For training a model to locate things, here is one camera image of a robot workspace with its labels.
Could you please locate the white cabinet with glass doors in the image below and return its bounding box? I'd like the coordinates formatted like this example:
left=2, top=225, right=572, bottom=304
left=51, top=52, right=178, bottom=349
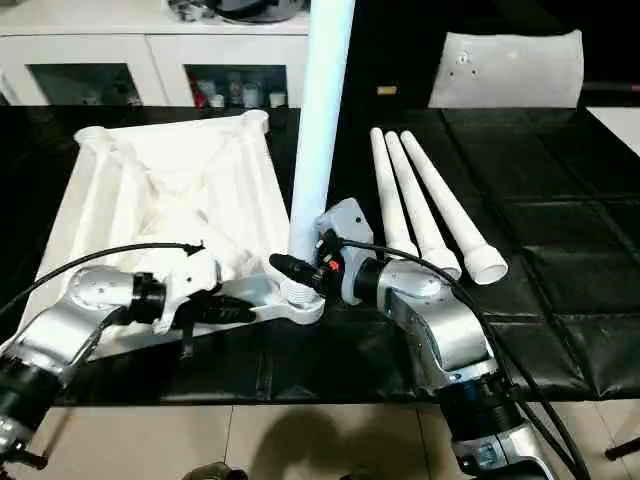
left=0, top=0, right=314, bottom=109

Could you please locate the black stand leg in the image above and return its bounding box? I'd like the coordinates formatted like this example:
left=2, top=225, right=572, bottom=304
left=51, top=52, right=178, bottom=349
left=604, top=424, right=640, bottom=461

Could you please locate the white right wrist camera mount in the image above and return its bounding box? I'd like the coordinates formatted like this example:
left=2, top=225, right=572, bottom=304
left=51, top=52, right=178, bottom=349
left=319, top=198, right=375, bottom=305

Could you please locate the white plastic table leg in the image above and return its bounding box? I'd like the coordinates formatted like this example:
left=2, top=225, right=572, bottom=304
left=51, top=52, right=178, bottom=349
left=399, top=130, right=510, bottom=287
left=369, top=127, right=419, bottom=256
left=384, top=130, right=462, bottom=281
left=282, top=0, right=357, bottom=309

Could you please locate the white side table board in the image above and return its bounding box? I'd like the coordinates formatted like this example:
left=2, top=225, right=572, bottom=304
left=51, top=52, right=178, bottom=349
left=584, top=105, right=640, bottom=151

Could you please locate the white plastic chair shell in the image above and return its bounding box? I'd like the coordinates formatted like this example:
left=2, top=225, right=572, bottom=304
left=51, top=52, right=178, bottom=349
left=428, top=30, right=585, bottom=109

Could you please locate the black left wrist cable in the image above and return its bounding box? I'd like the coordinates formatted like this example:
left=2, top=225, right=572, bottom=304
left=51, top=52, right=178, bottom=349
left=0, top=241, right=206, bottom=361

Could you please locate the white plastic table top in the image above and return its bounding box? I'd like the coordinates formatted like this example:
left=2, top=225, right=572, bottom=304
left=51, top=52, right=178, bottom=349
left=35, top=110, right=327, bottom=362

